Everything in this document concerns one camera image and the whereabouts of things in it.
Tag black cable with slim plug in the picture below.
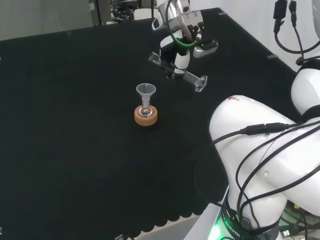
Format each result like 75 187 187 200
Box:
288 0 320 66

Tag small round-bottom glass flask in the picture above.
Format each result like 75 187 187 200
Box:
139 98 154 118

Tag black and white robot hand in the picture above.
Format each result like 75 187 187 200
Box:
151 11 220 80

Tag clear graduated cylinder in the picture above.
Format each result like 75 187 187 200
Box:
148 51 208 93

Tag clear plastic funnel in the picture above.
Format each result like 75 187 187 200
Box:
136 84 157 106

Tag black cable with large plug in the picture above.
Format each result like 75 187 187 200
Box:
273 0 320 54

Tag black cable bundle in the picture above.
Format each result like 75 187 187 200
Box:
111 2 141 22

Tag black cable with inline connector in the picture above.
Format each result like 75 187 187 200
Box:
211 121 320 147

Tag black bench cloth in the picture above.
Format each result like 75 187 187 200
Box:
0 7 299 234

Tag cork ring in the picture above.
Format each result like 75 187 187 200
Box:
134 106 159 127

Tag green cable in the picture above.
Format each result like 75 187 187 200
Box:
166 0 198 50

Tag grey cabinet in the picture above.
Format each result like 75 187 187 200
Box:
88 0 113 26

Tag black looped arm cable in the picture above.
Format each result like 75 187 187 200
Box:
234 134 320 232

